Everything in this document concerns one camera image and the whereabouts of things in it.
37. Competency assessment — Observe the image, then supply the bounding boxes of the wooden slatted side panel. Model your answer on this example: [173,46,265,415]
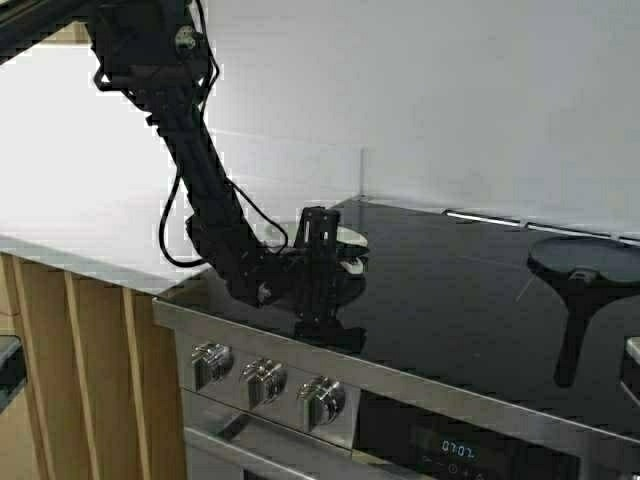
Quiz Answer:
[1,254,187,479]

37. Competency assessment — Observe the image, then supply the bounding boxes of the black frying pan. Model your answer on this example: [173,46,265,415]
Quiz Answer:
[527,237,639,388]

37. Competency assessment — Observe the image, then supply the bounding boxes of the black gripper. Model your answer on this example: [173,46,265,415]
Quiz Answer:
[269,206,369,353]

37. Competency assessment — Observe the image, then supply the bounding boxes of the chrome stove knob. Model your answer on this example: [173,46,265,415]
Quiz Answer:
[240,358,287,409]
[296,376,346,432]
[191,343,234,390]

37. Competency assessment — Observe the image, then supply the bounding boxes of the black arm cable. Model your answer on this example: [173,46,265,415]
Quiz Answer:
[158,169,289,268]

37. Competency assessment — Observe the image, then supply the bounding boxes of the white ceramic bowl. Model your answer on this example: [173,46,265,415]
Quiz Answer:
[258,224,369,261]

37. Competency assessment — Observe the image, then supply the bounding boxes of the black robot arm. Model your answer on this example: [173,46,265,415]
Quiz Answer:
[1,1,368,353]

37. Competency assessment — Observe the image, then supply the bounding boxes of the stainless steel stove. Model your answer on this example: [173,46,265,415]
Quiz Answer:
[153,199,639,479]

